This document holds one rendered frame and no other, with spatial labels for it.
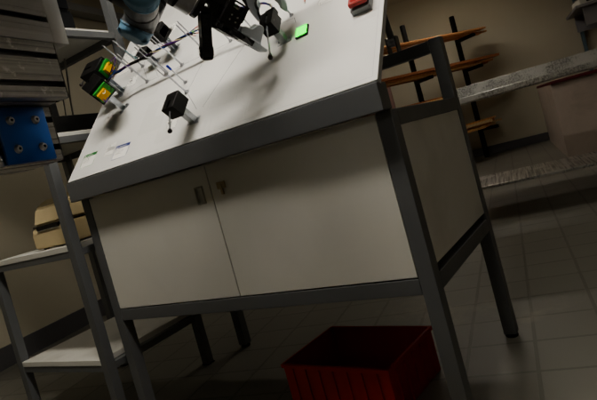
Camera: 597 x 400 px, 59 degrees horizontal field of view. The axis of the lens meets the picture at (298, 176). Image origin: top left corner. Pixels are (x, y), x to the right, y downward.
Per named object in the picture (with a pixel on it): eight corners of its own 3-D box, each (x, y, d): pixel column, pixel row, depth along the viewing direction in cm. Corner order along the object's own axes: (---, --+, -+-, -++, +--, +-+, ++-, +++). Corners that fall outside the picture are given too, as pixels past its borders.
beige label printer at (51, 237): (71, 244, 190) (56, 191, 189) (35, 252, 201) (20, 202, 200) (133, 223, 217) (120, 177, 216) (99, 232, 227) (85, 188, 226)
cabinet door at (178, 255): (239, 296, 154) (202, 165, 152) (119, 308, 183) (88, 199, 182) (243, 293, 155) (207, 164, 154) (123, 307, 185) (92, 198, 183)
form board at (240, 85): (72, 185, 182) (67, 182, 181) (155, -8, 236) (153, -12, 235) (381, 84, 119) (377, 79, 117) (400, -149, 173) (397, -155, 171)
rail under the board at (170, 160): (384, 109, 117) (376, 81, 117) (70, 203, 181) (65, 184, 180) (393, 108, 122) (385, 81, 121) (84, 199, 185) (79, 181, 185)
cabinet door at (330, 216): (417, 278, 123) (373, 115, 122) (239, 297, 153) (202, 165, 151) (420, 275, 126) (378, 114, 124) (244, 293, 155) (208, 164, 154)
